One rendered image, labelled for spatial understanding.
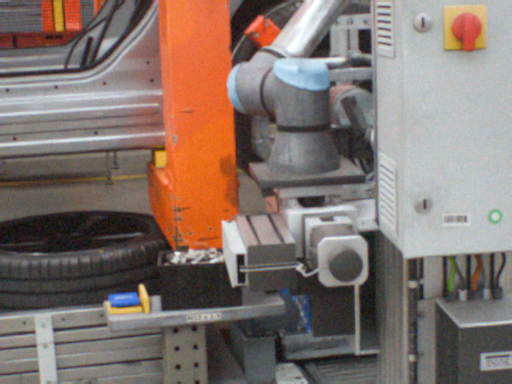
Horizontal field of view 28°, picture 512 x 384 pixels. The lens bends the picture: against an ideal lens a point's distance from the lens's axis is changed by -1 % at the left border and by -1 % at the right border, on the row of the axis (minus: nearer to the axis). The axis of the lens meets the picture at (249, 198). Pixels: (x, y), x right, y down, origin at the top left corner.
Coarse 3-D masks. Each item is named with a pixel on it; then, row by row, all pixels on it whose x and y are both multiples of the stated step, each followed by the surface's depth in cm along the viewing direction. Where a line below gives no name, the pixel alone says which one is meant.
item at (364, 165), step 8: (360, 32) 310; (368, 32) 304; (360, 40) 326; (368, 40) 318; (312, 56) 303; (360, 80) 308; (352, 160) 333; (360, 160) 314; (368, 160) 324; (360, 168) 313; (368, 168) 314; (368, 176) 312
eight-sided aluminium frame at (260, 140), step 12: (336, 24) 293; (348, 24) 293; (360, 24) 294; (252, 120) 297; (264, 120) 293; (252, 132) 298; (264, 132) 294; (252, 144) 299; (264, 144) 294; (264, 156) 295; (372, 180) 309; (348, 192) 303; (360, 192) 303; (372, 192) 304
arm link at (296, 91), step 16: (288, 64) 212; (304, 64) 213; (320, 64) 214; (272, 80) 216; (288, 80) 211; (304, 80) 211; (320, 80) 212; (272, 96) 216; (288, 96) 212; (304, 96) 211; (320, 96) 212; (272, 112) 219; (288, 112) 213; (304, 112) 212; (320, 112) 213
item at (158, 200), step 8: (152, 168) 312; (160, 168) 311; (152, 176) 312; (160, 176) 297; (152, 184) 314; (160, 184) 293; (152, 192) 316; (160, 192) 294; (152, 200) 318; (160, 200) 296; (152, 208) 319; (160, 208) 298; (160, 216) 299; (160, 224) 301; (168, 240) 284
